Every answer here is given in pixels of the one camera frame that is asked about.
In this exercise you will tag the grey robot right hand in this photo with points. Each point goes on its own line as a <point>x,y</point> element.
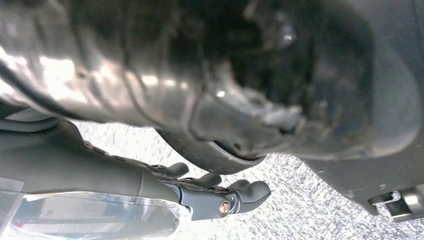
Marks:
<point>198,82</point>

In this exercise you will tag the silver metal bracket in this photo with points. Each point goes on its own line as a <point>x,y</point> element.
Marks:
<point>404,202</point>

